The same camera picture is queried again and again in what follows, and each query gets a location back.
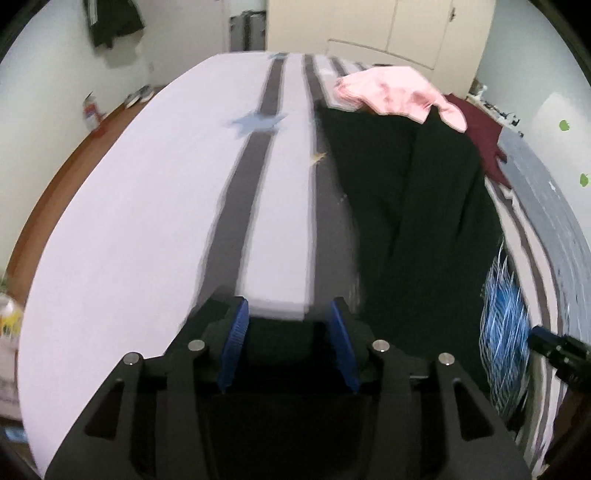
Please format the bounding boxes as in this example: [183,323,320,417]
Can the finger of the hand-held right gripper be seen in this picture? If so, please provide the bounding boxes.
[527,325,591,384]

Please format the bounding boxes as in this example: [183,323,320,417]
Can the cluttered side desk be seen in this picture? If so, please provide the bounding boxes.
[466,79,525,137]

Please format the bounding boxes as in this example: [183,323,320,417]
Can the blue-grey bed cover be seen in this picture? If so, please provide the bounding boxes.
[496,124,591,333]

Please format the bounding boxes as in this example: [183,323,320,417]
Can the red fire extinguisher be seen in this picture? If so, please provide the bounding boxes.
[82,92,103,134]

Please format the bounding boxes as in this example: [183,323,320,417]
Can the white and yellow object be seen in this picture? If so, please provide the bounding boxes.
[0,293,25,340]

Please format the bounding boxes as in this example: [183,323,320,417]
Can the dark hanging clothes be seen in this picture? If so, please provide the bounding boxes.
[83,0,146,49]

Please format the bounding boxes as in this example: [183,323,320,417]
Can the cream wardrobe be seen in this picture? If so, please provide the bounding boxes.
[267,0,497,72]

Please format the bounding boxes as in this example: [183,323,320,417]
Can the pink shirt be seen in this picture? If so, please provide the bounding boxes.
[333,66,468,134]

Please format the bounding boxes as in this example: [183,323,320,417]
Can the black printed shirt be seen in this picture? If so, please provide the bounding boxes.
[240,107,532,425]

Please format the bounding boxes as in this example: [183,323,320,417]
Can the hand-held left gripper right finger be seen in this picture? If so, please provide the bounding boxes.
[329,296,532,480]

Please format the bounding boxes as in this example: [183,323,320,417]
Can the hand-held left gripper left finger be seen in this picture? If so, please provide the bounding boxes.
[46,295,250,480]

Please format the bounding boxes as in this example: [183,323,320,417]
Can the maroon t-shirt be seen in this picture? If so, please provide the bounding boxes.
[445,93,513,190]

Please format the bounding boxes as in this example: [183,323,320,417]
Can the grey ribbed suitcase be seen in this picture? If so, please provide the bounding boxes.
[229,11,267,52]

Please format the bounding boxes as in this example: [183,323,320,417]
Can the grey striped star bed sheet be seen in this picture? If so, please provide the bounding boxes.
[16,52,578,476]

